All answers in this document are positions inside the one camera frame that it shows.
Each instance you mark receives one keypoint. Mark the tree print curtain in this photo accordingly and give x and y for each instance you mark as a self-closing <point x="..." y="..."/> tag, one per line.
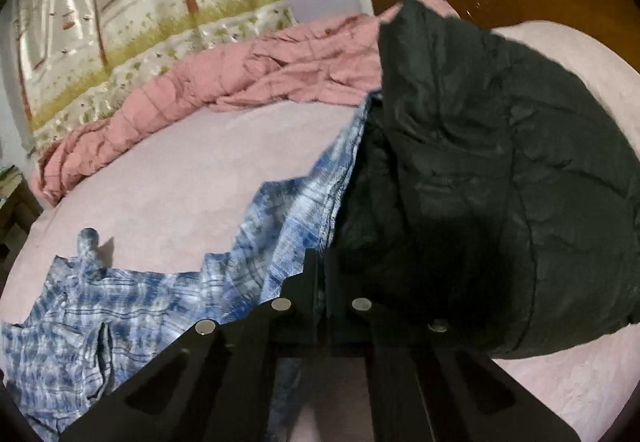
<point x="150" y="12"/>

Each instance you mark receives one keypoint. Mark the pink quilt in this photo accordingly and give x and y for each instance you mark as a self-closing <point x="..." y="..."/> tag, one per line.
<point x="225" y="82"/>

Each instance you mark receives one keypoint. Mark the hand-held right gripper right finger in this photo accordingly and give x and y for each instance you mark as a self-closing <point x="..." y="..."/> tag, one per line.
<point x="372" y="329"/>

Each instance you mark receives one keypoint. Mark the pink pillow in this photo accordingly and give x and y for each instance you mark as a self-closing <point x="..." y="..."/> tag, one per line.
<point x="575" y="67"/>

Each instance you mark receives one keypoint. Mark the black quilted jacket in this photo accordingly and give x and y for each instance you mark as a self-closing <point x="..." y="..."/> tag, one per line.
<point x="475" y="172"/>

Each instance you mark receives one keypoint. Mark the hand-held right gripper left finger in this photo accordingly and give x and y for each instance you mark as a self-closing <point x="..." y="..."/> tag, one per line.
<point x="300" y="294"/>

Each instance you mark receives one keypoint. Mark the blue plaid shirt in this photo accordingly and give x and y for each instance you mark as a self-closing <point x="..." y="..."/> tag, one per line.
<point x="150" y="312"/>

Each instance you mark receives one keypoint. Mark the wooden side table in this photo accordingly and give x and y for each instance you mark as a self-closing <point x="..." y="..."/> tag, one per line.
<point x="15" y="212"/>

